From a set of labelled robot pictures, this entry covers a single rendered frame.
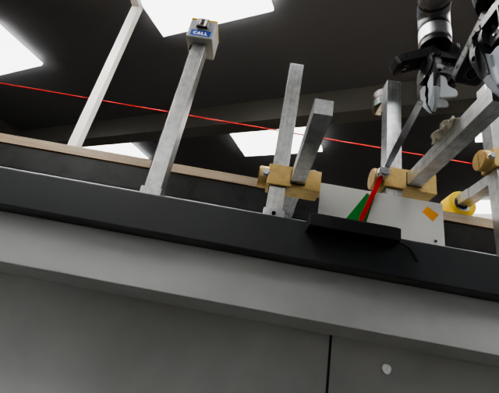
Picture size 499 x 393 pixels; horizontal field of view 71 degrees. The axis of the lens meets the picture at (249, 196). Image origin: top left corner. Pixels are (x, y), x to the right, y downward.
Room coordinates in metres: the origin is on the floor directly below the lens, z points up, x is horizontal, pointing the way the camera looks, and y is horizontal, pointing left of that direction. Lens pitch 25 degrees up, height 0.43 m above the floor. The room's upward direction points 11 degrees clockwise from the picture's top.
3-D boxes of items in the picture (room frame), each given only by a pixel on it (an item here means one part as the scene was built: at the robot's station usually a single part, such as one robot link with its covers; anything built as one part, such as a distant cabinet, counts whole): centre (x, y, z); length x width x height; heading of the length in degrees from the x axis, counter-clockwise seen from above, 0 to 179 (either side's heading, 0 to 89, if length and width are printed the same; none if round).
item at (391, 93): (0.68, -0.31, 0.90); 0.03 x 0.03 x 0.48; 88
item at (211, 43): (0.70, 0.20, 1.18); 0.07 x 0.07 x 0.08; 88
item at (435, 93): (0.58, -0.38, 1.04); 0.06 x 0.03 x 0.09; 88
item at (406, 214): (0.66, -0.28, 0.75); 0.26 x 0.01 x 0.10; 88
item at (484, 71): (0.37, -0.31, 0.90); 0.05 x 0.02 x 0.09; 88
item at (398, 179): (0.68, -0.33, 0.85); 0.13 x 0.06 x 0.05; 88
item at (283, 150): (0.69, -0.06, 0.90); 0.03 x 0.03 x 0.48; 88
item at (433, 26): (0.60, -0.38, 1.23); 0.08 x 0.08 x 0.05
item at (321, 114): (0.65, -0.09, 0.80); 0.43 x 0.03 x 0.04; 178
